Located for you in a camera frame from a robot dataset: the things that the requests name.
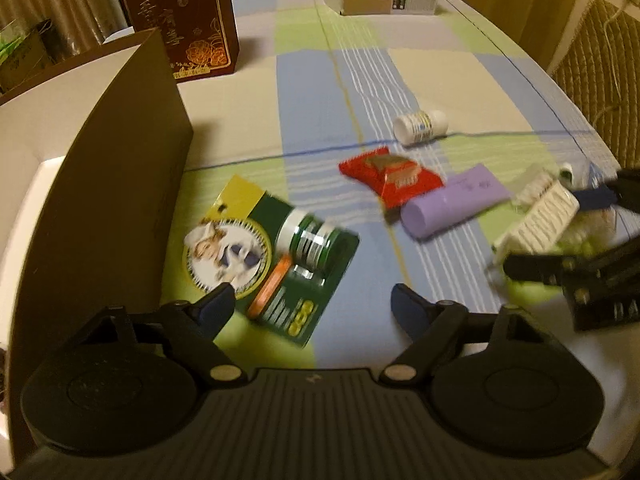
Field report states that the brown open storage box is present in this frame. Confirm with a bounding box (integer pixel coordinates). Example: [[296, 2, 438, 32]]
[[1, 29, 193, 463]]

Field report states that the checkered tablecloth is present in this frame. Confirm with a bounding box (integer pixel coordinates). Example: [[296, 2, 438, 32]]
[[102, 0, 640, 461]]

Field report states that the dark red gift box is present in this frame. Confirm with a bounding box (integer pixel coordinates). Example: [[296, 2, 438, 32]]
[[124, 0, 240, 82]]

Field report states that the white cable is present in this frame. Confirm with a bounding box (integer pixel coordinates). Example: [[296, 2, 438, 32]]
[[594, 0, 637, 126]]

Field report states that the red snack packet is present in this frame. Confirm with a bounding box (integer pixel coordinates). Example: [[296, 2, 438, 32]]
[[338, 146, 444, 209]]

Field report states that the cotton swab bag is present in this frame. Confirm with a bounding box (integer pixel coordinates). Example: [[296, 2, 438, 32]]
[[558, 208, 617, 257]]

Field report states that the white plastic comb holder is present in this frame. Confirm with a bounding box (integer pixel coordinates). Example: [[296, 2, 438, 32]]
[[492, 180, 579, 263]]

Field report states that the white pill bottle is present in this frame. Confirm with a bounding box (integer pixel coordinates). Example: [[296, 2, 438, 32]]
[[392, 110, 449, 148]]

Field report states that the cardboard boxes pile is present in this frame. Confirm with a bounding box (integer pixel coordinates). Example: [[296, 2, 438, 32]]
[[0, 20, 55, 93]]

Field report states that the green blister card package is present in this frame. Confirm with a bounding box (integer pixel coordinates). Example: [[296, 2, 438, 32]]
[[183, 176, 359, 347]]

